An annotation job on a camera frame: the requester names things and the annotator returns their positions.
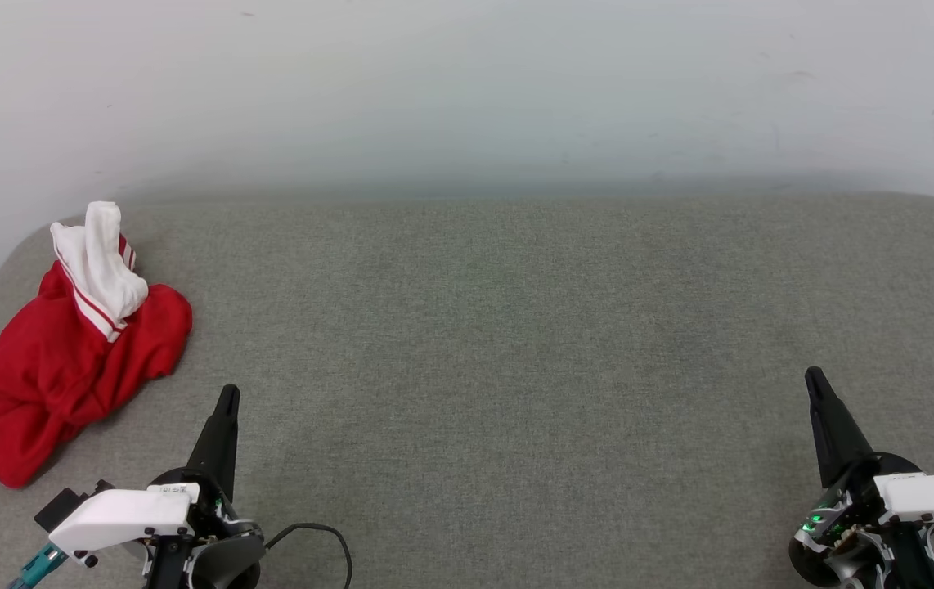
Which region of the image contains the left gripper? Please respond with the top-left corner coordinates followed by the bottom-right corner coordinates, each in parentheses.
top-left (144, 384), bottom-right (265, 589)

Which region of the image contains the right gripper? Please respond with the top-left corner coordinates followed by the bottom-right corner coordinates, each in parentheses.
top-left (788, 366), bottom-right (926, 589)

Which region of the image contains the red white sports jersey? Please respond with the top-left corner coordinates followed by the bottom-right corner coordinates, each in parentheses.
top-left (0, 200), bottom-right (194, 489)

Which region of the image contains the grey fabric sofa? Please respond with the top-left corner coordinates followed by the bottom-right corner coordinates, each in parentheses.
top-left (0, 192), bottom-right (934, 589)

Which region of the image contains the thin black cable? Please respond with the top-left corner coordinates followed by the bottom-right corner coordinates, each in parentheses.
top-left (264, 521), bottom-right (353, 589)

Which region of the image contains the teal cable connector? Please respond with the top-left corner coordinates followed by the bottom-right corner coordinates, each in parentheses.
top-left (7, 542), bottom-right (69, 589)

